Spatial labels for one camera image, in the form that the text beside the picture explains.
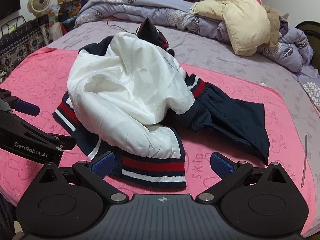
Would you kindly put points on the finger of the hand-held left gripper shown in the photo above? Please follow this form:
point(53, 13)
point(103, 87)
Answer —
point(32, 140)
point(27, 107)

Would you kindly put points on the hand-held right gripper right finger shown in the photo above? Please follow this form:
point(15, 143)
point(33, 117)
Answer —
point(221, 165)

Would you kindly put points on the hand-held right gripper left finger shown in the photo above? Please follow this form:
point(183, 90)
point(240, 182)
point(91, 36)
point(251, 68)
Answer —
point(105, 163)

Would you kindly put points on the navy and white jacket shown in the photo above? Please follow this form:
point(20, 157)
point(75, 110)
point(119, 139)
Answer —
point(112, 87)

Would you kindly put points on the pink towel blanket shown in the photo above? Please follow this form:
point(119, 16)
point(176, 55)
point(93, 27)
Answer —
point(37, 80)

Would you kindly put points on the patterned tote bag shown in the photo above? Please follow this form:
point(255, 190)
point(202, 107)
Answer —
point(22, 40)

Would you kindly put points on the white electric fan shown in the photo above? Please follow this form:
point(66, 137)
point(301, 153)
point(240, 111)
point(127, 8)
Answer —
point(38, 1)

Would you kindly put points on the colourful cardboard box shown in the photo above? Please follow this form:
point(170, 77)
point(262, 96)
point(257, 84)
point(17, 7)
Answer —
point(72, 10)

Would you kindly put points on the purple patterned pillow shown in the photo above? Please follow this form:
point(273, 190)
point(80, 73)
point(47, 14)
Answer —
point(312, 90)

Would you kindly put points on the brown garment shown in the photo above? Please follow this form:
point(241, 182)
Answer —
point(273, 27)

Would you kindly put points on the beige puffer jacket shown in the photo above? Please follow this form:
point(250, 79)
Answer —
point(240, 12)

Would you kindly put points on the dark chair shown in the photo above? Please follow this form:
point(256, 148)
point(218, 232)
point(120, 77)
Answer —
point(312, 37)

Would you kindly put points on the purple leaf print quilt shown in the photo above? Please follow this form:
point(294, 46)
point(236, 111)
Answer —
point(155, 12)

